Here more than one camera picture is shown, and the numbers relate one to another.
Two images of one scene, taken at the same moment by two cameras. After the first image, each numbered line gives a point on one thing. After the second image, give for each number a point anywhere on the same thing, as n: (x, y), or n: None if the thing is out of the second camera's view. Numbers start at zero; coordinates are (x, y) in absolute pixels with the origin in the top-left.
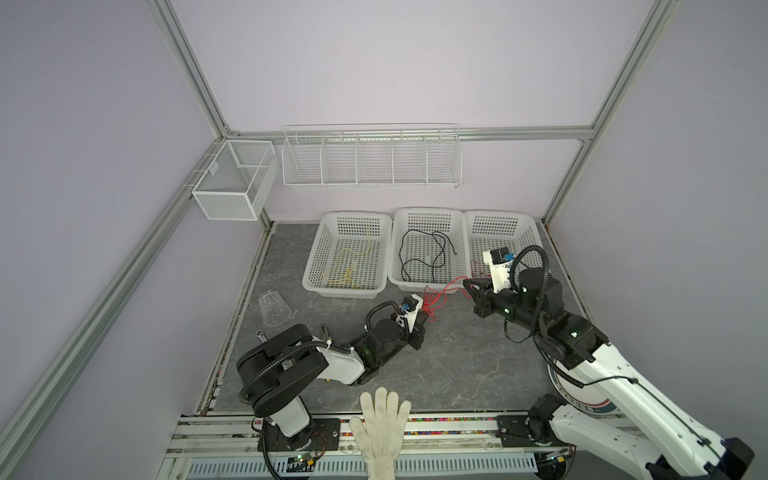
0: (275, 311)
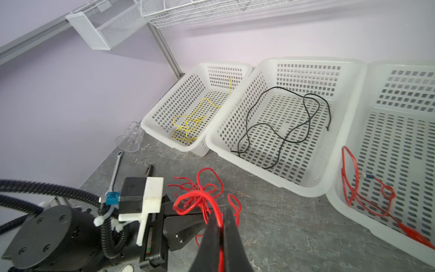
0: (131, 142)
